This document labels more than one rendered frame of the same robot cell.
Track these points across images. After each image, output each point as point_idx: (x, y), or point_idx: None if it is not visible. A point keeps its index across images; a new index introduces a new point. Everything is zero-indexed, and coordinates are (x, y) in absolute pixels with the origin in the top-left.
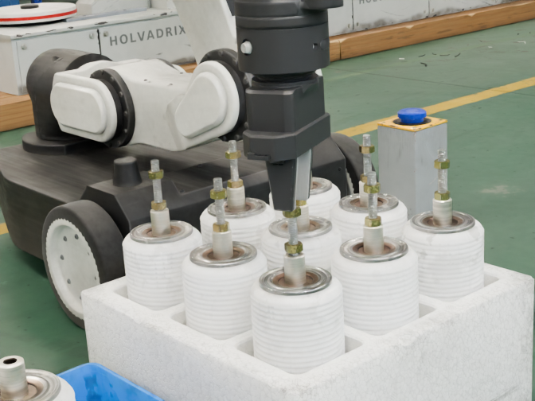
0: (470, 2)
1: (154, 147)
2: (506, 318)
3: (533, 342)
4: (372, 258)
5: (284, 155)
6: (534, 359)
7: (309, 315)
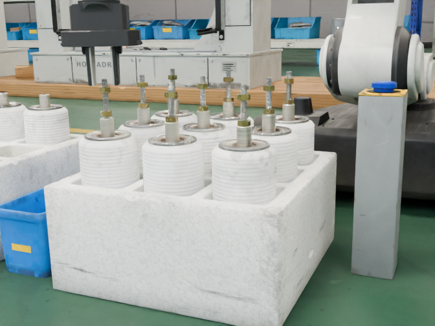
0: None
1: (419, 116)
2: (239, 233)
3: (406, 319)
4: (153, 140)
5: (65, 43)
6: (373, 323)
7: (82, 151)
